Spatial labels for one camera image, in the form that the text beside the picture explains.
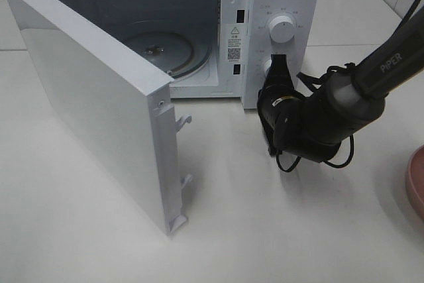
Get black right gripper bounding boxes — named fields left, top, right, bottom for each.
left=257, top=54, right=302, bottom=156

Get pink round plate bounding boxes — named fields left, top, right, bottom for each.
left=405, top=146, right=424, bottom=220

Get white microwave oven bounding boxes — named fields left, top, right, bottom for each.
left=59, top=0, right=317, bottom=109

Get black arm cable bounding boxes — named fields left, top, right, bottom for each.
left=274, top=0, right=424, bottom=174

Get white microwave knob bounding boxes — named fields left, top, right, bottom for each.
left=262, top=59, right=272, bottom=77
left=268, top=13, right=297, bottom=43

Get white upper microwave knob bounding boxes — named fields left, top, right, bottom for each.
left=268, top=13, right=297, bottom=43

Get white lower microwave knob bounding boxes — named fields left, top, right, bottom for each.
left=262, top=59, right=272, bottom=77

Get white microwave door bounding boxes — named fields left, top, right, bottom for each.
left=7, top=0, right=192, bottom=235

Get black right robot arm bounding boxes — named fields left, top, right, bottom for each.
left=257, top=9, right=423, bottom=164

